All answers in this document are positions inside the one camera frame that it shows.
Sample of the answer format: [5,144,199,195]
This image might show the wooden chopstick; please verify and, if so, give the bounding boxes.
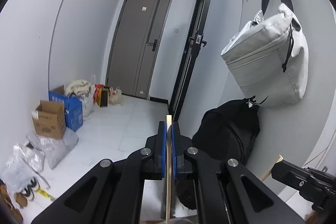
[165,115,173,224]

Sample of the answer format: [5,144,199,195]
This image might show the black backpack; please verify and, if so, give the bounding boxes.
[176,98,261,210]

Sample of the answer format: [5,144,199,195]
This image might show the white plastic bag by door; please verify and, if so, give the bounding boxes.
[109,88,123,106]

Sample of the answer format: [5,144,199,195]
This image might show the red yellow shopping bag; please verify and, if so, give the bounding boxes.
[93,84,110,107]

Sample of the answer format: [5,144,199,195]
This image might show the blue cardboard box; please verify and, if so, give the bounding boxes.
[49,85,83,132]

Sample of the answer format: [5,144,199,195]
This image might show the grey plastic mailer bag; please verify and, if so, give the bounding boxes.
[26,128,79,169]

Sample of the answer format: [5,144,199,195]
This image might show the cream tote bag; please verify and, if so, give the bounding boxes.
[65,80,92,97]

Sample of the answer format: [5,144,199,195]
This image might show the brown cardboard box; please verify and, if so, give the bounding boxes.
[31,100,66,140]

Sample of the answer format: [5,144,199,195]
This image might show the black framed glass door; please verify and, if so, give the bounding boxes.
[169,0,211,122]

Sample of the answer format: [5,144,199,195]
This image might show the clear crumpled plastic bag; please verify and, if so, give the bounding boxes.
[1,144,50,193]

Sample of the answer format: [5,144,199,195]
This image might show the black white sneakers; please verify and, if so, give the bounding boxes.
[21,177,40,201]

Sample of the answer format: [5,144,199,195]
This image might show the light grey hanging bag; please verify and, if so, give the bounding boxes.
[221,0,309,107]

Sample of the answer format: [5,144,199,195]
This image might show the grey entrance door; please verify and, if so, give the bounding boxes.
[106,0,171,99]

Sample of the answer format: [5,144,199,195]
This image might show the brown slippers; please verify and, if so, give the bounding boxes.
[1,184,28,223]

